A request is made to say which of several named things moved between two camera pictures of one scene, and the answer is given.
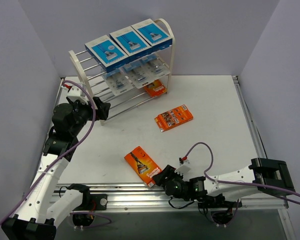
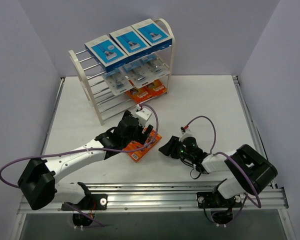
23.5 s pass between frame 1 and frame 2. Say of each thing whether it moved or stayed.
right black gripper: moved
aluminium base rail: stayed
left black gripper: moved
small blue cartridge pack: stayed
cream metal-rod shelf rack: stayed
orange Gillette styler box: moved
